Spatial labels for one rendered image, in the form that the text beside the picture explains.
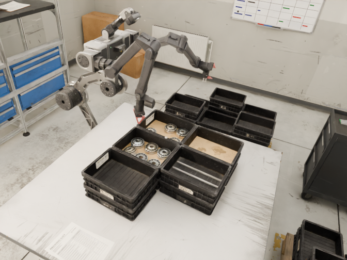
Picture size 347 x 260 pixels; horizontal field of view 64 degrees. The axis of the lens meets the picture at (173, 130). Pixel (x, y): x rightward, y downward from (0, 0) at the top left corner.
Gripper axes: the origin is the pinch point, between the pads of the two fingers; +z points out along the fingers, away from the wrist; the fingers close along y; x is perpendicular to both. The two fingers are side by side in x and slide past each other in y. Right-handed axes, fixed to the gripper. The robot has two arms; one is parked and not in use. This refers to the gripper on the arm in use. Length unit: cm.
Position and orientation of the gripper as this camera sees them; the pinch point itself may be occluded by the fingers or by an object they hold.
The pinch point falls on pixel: (138, 119)
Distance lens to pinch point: 200.7
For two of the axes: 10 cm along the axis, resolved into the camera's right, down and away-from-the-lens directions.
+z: -1.9, 7.8, 5.9
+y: -2.9, -6.2, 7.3
